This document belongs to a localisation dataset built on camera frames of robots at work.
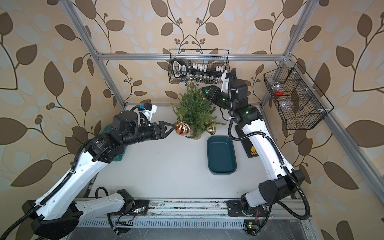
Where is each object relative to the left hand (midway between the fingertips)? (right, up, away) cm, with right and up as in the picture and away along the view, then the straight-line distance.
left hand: (169, 125), depth 61 cm
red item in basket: (+56, +19, +20) cm, 62 cm away
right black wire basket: (+64, +10, +14) cm, 66 cm away
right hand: (+15, +16, +7) cm, 23 cm away
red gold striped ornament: (+4, -2, +9) cm, 11 cm away
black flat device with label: (+45, -14, +37) cm, 59 cm away
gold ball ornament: (+19, -3, +14) cm, 24 cm away
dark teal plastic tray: (+26, -20, +29) cm, 44 cm away
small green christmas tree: (+11, +8, +14) cm, 19 cm away
